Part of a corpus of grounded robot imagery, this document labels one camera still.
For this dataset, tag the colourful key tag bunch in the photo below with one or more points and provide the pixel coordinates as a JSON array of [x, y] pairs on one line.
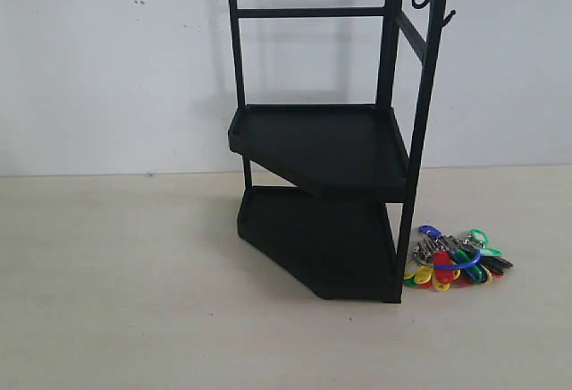
[[440, 261]]

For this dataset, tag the black two-tier corner shelf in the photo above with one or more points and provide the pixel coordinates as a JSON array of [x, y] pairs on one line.
[[330, 189]]

